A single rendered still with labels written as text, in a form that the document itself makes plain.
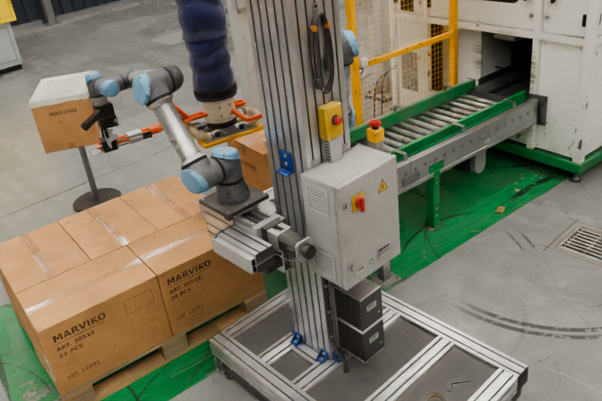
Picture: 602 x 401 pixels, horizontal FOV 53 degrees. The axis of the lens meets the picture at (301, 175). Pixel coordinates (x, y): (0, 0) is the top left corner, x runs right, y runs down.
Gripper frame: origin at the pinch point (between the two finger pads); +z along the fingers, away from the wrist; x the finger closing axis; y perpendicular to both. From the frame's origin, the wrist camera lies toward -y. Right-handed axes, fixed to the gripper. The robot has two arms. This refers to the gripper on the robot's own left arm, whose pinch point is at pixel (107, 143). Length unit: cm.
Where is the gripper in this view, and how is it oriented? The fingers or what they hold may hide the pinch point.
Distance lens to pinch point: 310.1
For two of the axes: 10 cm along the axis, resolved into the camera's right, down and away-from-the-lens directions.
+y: 8.5, -3.2, 4.2
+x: -5.1, -3.4, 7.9
